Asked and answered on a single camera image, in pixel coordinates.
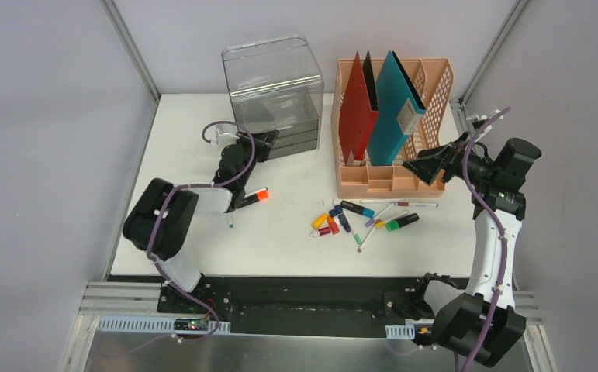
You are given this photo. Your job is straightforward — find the red folder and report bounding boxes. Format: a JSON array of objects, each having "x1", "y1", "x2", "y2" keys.
[{"x1": 338, "y1": 52, "x2": 379, "y2": 166}]

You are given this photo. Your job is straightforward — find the teal blue folder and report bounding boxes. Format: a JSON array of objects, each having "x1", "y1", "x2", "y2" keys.
[{"x1": 367, "y1": 50, "x2": 426, "y2": 166}]

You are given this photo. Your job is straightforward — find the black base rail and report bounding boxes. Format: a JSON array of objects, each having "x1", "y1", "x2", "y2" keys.
[{"x1": 157, "y1": 276, "x2": 434, "y2": 338}]

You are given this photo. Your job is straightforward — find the black highlighter blue cap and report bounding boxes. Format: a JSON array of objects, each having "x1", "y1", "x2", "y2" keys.
[{"x1": 340, "y1": 200, "x2": 375, "y2": 219}]

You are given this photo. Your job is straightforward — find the peach plastic file rack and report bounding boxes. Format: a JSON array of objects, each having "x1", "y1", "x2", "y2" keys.
[{"x1": 330, "y1": 58, "x2": 458, "y2": 199}]

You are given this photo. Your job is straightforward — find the orange red marker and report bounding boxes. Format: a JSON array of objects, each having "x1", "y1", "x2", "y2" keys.
[{"x1": 327, "y1": 215, "x2": 340, "y2": 235}]

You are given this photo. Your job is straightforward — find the black highlighter orange cap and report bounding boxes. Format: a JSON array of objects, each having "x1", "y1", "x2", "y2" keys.
[{"x1": 236, "y1": 188, "x2": 269, "y2": 209}]

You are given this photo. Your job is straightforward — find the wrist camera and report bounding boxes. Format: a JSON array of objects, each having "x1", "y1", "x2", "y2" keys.
[
  {"x1": 209, "y1": 129, "x2": 239, "y2": 146},
  {"x1": 466, "y1": 109, "x2": 500, "y2": 133}
]

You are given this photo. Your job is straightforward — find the black highlighter green cap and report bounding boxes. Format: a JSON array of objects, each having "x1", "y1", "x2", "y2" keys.
[{"x1": 385, "y1": 213, "x2": 420, "y2": 232}]

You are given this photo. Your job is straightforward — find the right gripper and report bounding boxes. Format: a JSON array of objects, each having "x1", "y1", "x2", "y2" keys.
[{"x1": 402, "y1": 132, "x2": 497, "y2": 187}]

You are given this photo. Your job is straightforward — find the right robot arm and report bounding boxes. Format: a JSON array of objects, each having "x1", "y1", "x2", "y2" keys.
[{"x1": 395, "y1": 132, "x2": 542, "y2": 367}]

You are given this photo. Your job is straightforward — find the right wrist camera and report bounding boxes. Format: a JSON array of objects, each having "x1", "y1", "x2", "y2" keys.
[{"x1": 466, "y1": 109, "x2": 500, "y2": 133}]

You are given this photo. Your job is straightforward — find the thin white pen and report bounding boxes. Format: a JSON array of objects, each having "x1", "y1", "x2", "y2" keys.
[{"x1": 359, "y1": 198, "x2": 400, "y2": 204}]

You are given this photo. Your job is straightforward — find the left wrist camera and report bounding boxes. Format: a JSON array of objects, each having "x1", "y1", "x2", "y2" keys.
[{"x1": 209, "y1": 129, "x2": 239, "y2": 146}]

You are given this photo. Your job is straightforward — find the clear grey drawer organizer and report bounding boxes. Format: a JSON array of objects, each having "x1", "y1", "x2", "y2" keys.
[{"x1": 221, "y1": 34, "x2": 324, "y2": 159}]

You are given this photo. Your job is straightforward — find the red white short marker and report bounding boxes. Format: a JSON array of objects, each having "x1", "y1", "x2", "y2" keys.
[{"x1": 310, "y1": 227, "x2": 332, "y2": 237}]

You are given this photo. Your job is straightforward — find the white marker green tip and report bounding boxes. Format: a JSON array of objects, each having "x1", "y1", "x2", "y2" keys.
[{"x1": 343, "y1": 209, "x2": 363, "y2": 249}]

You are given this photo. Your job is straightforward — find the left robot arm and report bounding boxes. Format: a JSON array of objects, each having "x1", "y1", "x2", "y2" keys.
[{"x1": 123, "y1": 129, "x2": 280, "y2": 314}]

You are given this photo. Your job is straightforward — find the white marker yellow cap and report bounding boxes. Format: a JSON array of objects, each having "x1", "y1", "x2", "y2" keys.
[{"x1": 374, "y1": 211, "x2": 409, "y2": 229}]

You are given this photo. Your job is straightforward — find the white pen red cap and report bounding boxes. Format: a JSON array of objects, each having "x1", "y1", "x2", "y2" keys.
[{"x1": 396, "y1": 201, "x2": 438, "y2": 208}]

